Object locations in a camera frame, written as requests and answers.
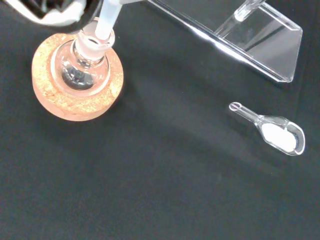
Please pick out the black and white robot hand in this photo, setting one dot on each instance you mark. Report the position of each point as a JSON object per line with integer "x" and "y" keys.
{"x": 55, "y": 10}

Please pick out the glass round-bottom flask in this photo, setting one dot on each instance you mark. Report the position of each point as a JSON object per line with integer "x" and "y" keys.
{"x": 80, "y": 72}

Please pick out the clear acrylic funnel stand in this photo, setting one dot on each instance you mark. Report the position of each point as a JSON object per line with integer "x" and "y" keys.
{"x": 262, "y": 42}

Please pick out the glass weighing funnel with powder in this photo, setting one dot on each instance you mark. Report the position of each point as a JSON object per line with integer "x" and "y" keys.
{"x": 277, "y": 136}

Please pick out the black bench cloth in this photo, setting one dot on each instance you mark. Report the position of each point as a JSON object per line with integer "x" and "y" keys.
{"x": 160, "y": 187}

